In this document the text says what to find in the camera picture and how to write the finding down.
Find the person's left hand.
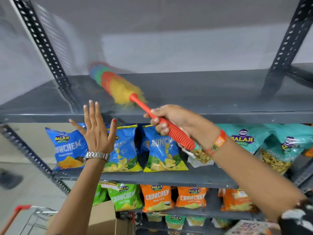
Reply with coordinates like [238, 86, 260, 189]
[69, 100, 118, 154]

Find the person's right hand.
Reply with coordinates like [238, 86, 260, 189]
[143, 104, 221, 151]

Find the multicolour feather duster red handle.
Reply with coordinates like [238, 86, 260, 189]
[89, 62, 195, 151]

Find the person's right forearm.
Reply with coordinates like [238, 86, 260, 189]
[208, 134, 307, 222]

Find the person's left forearm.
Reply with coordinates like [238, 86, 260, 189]
[45, 157, 108, 235]

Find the blue snack packet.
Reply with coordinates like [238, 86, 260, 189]
[142, 124, 189, 173]
[45, 123, 89, 171]
[103, 123, 143, 173]

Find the silver metal wristwatch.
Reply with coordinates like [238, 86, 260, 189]
[84, 151, 110, 162]

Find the grey metal shelving rack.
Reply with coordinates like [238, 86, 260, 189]
[0, 0, 313, 235]

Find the clear white snack packet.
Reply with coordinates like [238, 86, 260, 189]
[181, 142, 215, 168]

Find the orange woven wristband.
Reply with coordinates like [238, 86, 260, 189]
[204, 130, 227, 157]

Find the green snack packet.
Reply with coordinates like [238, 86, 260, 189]
[107, 183, 144, 212]
[93, 183, 109, 205]

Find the orange snack packet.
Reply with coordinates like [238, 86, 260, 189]
[218, 188, 258, 213]
[140, 185, 175, 213]
[175, 187, 209, 209]

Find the teal snack packet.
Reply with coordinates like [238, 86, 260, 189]
[260, 124, 313, 174]
[216, 124, 278, 155]

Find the brown cardboard box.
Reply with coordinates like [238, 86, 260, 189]
[47, 200, 134, 235]

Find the small green-topped snack packet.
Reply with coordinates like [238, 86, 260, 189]
[165, 214, 186, 230]
[146, 212, 163, 222]
[211, 218, 234, 228]
[186, 216, 206, 227]

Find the patterned flat packet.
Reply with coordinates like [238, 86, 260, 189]
[224, 220, 282, 235]

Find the black and white sleeve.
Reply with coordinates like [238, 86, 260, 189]
[277, 197, 313, 235]

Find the shopping cart with red handle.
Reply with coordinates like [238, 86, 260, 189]
[0, 205, 58, 235]

